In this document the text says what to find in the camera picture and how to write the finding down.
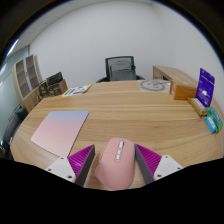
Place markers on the dark brown cardboard box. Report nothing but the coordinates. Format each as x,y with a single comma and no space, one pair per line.
58,89

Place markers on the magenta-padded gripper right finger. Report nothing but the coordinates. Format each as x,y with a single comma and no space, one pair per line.
150,160

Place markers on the orange-brown box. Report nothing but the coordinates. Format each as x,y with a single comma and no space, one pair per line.
183,91

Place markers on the purple card package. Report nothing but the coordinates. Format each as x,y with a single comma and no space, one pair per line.
204,87

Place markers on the black box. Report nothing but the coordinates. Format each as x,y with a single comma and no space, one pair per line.
54,78

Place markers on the white green-purple printed leaflet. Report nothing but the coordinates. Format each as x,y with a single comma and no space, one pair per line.
76,90

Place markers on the white sheet with round print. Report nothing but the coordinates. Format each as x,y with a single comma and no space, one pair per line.
154,85

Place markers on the wooden glass-door cabinet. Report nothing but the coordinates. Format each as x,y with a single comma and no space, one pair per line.
25,80

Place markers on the small dark cardboard box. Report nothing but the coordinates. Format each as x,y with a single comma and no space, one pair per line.
42,89

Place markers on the pink-blue gradient mouse pad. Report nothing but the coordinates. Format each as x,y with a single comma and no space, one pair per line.
60,131

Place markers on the small blue box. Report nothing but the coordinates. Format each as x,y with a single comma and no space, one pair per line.
210,125

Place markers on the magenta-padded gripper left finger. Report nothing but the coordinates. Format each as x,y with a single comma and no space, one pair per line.
80,160

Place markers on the small tan box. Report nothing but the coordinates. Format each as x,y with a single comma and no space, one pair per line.
197,106

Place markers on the black leather sofa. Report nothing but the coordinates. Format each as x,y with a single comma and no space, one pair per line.
12,125

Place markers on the pink computer mouse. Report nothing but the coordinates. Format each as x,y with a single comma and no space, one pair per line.
115,166

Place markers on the rectangular ceiling light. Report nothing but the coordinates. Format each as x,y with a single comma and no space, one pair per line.
12,48

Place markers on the green box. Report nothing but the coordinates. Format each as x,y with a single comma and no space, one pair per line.
216,118

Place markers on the black mesh office chair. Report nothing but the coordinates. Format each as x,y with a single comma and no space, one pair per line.
120,68

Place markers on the wooden side cabinet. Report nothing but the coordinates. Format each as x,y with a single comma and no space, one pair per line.
173,74

